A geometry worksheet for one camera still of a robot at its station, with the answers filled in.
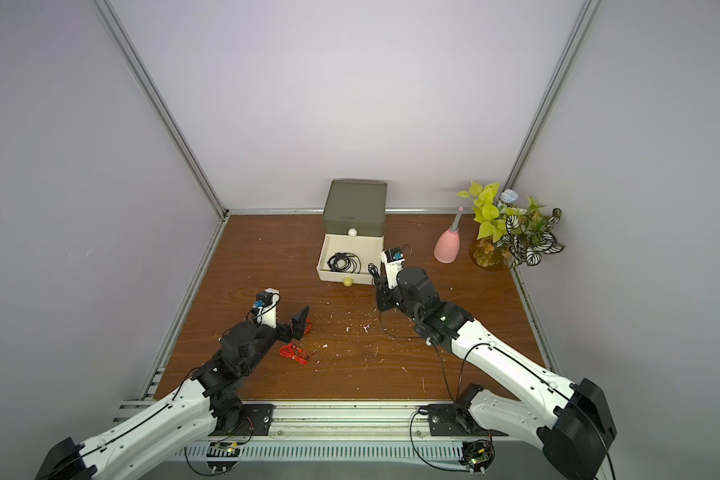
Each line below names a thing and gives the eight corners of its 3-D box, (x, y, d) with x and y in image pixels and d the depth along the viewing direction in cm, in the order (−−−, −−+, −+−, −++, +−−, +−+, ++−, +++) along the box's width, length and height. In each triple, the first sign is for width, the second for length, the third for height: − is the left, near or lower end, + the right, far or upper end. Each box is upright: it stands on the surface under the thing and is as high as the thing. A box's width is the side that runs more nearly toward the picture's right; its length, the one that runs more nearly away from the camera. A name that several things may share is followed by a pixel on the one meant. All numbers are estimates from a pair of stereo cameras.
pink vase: (444, 267, 105) (451, 246, 96) (432, 255, 108) (437, 234, 99) (459, 257, 107) (466, 236, 98) (446, 246, 111) (453, 225, 102)
